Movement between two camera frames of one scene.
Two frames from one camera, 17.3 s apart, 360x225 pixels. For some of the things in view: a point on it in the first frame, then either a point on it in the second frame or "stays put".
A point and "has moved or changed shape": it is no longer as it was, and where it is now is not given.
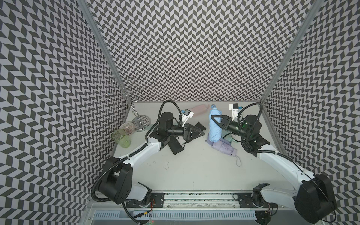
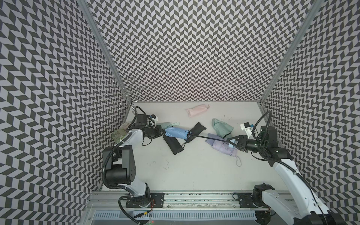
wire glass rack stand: (126, 96) stays put
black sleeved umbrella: (174, 145) stays put
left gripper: (188, 136) -> (157, 128)
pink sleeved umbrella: (200, 109) stays put
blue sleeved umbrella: (215, 131) has moved or changed shape
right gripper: (225, 125) -> (243, 140)
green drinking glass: (119, 135) stays put
